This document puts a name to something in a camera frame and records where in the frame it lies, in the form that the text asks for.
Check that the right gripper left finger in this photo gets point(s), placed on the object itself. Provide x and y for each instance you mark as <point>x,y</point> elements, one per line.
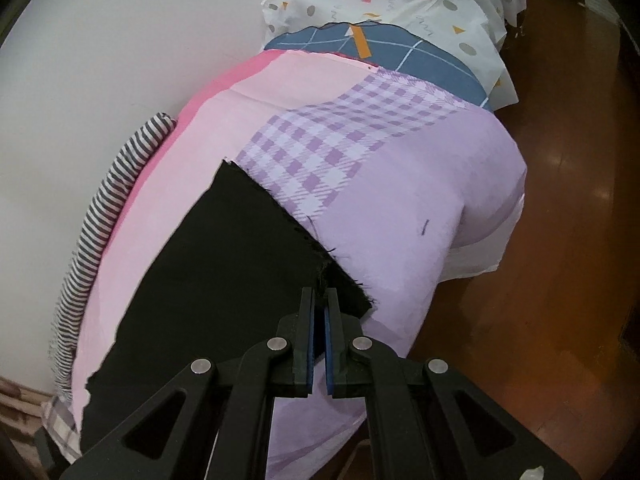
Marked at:
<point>212,420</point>

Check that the black pants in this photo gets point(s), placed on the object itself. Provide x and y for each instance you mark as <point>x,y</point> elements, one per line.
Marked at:
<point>235,266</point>

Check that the white patterned quilt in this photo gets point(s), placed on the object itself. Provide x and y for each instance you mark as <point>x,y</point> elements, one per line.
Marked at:
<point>473,31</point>

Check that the grey white striped blanket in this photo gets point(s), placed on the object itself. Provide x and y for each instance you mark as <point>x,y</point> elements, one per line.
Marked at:
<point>96,229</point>

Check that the plaid pillow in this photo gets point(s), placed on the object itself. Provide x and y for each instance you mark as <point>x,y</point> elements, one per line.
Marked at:
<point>59,423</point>

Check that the pink purple bed sheet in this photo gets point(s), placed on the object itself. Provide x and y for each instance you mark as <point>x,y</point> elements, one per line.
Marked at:
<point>403,184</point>

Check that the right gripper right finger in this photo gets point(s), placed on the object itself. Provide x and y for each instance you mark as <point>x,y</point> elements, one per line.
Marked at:
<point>426,420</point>

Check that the brown patterned curtain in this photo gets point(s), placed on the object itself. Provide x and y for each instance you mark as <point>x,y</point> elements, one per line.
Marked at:
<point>21,417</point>

